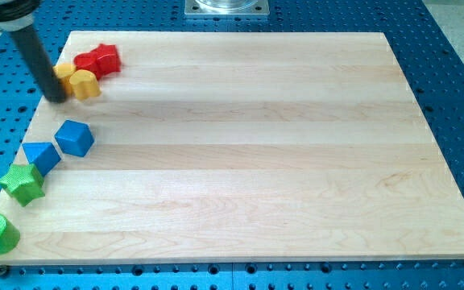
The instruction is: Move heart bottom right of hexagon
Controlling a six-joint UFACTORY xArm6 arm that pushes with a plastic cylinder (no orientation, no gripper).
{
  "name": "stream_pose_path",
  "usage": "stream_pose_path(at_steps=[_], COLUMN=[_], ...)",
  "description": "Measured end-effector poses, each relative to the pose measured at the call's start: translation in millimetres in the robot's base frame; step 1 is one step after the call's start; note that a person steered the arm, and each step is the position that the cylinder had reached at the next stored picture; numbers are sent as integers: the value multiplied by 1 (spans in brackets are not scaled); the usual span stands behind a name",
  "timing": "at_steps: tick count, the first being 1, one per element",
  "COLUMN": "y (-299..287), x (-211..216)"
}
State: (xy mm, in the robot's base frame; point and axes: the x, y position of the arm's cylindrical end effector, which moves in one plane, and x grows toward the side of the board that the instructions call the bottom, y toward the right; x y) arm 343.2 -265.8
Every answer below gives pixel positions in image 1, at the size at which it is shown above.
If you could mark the green star block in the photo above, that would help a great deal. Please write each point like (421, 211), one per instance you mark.
(23, 182)

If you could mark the red crescent block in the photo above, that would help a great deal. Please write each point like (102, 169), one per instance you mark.
(88, 61)

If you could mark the yellow heart block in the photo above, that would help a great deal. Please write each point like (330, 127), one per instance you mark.
(84, 84)

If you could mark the blue cube block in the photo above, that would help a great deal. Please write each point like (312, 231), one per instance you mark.
(74, 138)

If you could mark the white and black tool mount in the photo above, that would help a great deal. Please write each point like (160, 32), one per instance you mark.
(17, 14)

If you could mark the light wooden board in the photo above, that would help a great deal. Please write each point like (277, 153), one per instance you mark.
(242, 147)

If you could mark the yellow hexagon block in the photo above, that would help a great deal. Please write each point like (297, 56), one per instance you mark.
(63, 72)

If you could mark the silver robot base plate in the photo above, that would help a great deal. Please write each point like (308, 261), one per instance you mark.
(226, 7)

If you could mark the blue triangle block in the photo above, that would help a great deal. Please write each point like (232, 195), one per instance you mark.
(43, 155)

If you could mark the red pentagon block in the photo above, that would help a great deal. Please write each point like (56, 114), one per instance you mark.
(107, 58)

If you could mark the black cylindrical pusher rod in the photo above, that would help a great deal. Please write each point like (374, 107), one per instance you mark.
(37, 60)

